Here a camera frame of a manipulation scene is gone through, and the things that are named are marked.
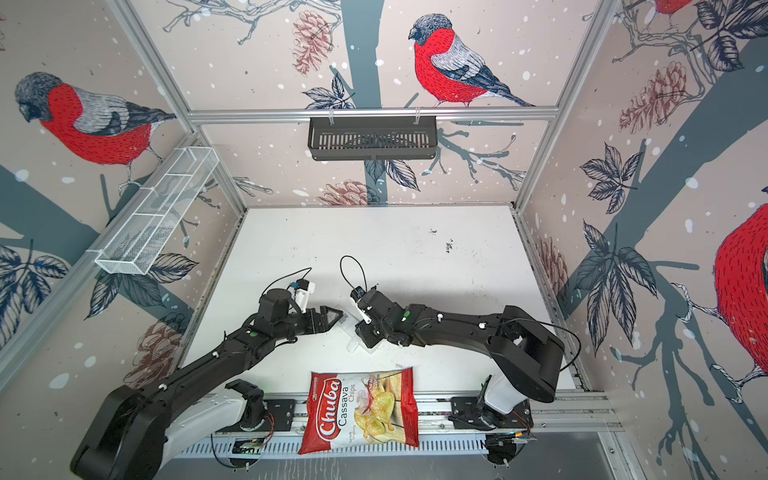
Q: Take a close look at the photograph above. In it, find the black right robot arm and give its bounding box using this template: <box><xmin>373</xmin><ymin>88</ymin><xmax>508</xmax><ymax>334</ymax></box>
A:
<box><xmin>350</xmin><ymin>286</ymin><xmax>565</xmax><ymax>403</ymax></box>

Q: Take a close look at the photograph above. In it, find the black hanging wire basket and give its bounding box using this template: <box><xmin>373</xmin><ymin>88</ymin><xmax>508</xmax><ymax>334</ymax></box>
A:
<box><xmin>307</xmin><ymin>116</ymin><xmax>438</xmax><ymax>161</ymax></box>

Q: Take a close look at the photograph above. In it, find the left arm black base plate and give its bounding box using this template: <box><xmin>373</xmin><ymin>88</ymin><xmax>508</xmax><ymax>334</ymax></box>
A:
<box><xmin>236</xmin><ymin>399</ymin><xmax>296</xmax><ymax>433</ymax></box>

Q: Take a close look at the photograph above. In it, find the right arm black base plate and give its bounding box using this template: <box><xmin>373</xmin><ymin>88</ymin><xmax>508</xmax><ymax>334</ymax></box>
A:
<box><xmin>448</xmin><ymin>396</ymin><xmax>533</xmax><ymax>432</ymax></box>

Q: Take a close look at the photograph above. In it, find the white remote control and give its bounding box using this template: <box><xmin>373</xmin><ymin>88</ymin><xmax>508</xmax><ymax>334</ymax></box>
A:
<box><xmin>332</xmin><ymin>314</ymin><xmax>360</xmax><ymax>353</ymax></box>

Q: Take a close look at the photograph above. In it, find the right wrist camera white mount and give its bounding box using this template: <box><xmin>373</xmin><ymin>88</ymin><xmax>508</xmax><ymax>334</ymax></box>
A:
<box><xmin>350</xmin><ymin>286</ymin><xmax>377</xmax><ymax>324</ymax></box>

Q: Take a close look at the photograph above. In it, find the white mesh wire basket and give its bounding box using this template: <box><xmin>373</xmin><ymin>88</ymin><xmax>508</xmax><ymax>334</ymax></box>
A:
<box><xmin>95</xmin><ymin>146</ymin><xmax>219</xmax><ymax>275</ymax></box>

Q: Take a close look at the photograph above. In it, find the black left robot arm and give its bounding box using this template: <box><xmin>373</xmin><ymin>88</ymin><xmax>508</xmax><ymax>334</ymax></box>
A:
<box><xmin>70</xmin><ymin>289</ymin><xmax>344</xmax><ymax>479</ymax></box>

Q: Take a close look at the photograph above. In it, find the red Chuba cassava chips bag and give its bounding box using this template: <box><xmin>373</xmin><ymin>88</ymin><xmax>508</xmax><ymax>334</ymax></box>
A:
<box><xmin>298</xmin><ymin>368</ymin><xmax>420</xmax><ymax>455</ymax></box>

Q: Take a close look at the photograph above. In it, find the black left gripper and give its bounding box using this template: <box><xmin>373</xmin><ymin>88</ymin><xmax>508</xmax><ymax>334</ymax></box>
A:
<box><xmin>274</xmin><ymin>305</ymin><xmax>344</xmax><ymax>342</ymax></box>

